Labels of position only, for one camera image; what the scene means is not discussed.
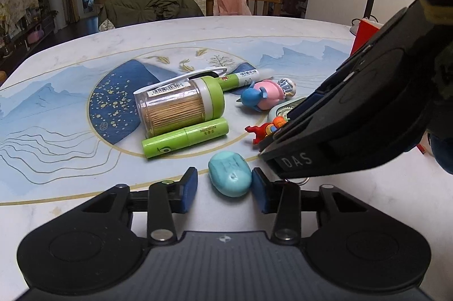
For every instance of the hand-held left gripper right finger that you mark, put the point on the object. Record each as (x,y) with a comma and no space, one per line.
(258,189)

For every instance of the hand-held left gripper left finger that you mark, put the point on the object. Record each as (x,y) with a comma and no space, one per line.
(191,188)

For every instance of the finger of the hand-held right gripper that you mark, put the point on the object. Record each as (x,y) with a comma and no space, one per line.
(300,117)
(350,66)

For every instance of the grey-blue correction tape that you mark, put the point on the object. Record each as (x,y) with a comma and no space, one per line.
(279,108)

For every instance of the teal oval eraser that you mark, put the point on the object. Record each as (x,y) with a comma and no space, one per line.
(230,173)

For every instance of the red cardboard box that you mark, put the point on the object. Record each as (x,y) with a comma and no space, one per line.
(364,34)

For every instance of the pink pig figure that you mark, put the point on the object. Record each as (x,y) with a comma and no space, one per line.
(269,94)

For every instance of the green lip balm tube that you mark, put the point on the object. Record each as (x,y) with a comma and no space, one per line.
(184,138)

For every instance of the person's right hand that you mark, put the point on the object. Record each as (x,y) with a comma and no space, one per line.
(442,152)

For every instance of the green marker pen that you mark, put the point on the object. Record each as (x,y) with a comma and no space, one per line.
(240,80)

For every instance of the toothpick jar green lid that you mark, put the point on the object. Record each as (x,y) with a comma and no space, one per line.
(173,110)

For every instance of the white pen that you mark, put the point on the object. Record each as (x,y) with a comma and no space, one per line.
(208,72)

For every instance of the pink cloth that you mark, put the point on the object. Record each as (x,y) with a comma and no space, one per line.
(231,0)

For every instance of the cream puffy jacket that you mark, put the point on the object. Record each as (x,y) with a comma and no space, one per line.
(106,26)

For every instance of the green jacket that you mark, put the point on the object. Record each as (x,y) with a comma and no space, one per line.
(141,5)

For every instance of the pink bag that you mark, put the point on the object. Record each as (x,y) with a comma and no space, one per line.
(34,37)

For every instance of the dark low cabinet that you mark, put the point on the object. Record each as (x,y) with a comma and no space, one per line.
(35,35)

